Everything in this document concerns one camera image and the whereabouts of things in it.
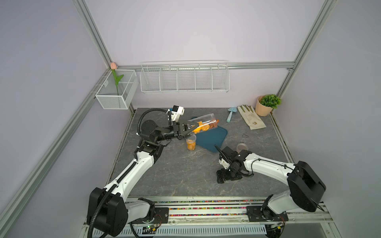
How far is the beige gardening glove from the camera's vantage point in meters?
1.13

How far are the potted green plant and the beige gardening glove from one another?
0.04 metres

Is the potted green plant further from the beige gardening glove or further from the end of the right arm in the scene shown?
the end of the right arm

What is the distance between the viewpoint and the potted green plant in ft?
3.52

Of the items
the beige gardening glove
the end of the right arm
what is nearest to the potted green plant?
the beige gardening glove
